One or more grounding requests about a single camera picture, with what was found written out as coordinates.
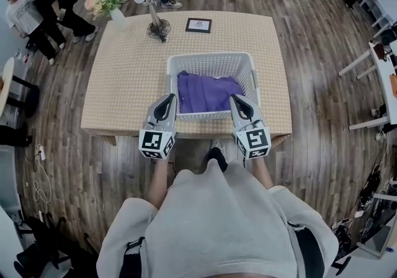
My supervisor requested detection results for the round wooden side table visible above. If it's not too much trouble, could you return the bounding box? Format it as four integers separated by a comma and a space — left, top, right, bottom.
0, 56, 41, 119

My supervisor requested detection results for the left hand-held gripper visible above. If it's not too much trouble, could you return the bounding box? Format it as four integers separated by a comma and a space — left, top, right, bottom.
138, 93, 179, 162

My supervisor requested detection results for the person's left forearm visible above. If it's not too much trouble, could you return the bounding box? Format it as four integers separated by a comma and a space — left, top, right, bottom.
148, 159, 175, 210

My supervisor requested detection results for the tangle of black cables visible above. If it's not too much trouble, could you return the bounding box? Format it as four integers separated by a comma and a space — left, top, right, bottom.
331, 170, 397, 261

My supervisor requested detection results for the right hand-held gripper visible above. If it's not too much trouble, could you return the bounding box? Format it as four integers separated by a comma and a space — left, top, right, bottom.
228, 94, 272, 161

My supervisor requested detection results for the white floor cable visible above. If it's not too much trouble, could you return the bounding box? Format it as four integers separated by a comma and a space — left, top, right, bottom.
32, 158, 53, 213

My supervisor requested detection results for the white plastic laundry basket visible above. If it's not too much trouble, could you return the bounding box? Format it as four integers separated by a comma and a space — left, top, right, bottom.
166, 52, 262, 122

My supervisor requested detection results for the silver desk lamp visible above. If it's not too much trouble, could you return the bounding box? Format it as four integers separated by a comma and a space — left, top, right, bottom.
133, 0, 172, 43

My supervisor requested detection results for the person's right forearm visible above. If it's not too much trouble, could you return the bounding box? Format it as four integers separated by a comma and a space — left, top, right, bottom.
249, 156, 275, 191

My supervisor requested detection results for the black picture frame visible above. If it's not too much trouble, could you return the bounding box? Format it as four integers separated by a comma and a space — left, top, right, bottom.
184, 17, 213, 34

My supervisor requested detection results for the white vase with flowers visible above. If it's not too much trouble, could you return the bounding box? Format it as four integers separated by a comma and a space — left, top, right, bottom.
84, 0, 130, 34

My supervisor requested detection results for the person's grey shirt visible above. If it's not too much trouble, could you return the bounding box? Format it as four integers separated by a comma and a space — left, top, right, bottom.
96, 158, 339, 278

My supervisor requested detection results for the purple hooded garment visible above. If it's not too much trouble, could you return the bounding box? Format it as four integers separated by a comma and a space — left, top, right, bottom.
177, 69, 246, 115

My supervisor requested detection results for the beige checkered tablecloth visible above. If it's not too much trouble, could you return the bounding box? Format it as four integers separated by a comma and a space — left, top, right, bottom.
80, 10, 293, 148

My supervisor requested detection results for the white desk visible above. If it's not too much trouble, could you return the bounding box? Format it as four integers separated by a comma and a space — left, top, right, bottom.
337, 41, 397, 131

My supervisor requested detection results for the black office chair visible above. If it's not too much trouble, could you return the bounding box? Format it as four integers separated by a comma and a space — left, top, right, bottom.
13, 213, 100, 278

